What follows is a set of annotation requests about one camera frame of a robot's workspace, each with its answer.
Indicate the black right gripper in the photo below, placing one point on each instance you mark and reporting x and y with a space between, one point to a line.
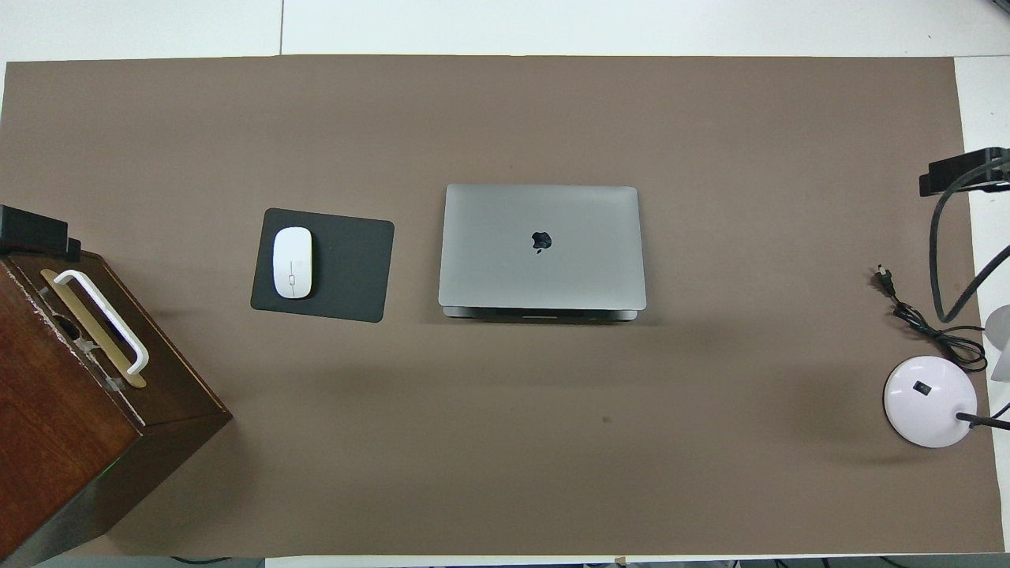
994 170

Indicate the white desk lamp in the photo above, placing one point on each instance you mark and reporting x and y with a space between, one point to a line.
923 410

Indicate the white computer mouse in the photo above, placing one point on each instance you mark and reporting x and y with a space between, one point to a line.
292 252

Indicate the dark brown wooden box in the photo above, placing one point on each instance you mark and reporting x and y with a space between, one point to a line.
47 426

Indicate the black mouse pad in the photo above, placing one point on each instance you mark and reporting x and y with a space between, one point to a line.
351 268

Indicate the brown table mat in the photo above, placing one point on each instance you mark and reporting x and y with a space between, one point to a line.
505 457

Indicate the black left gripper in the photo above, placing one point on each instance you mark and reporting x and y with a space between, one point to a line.
31 233

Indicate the silver grey laptop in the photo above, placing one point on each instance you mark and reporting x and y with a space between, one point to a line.
505 260

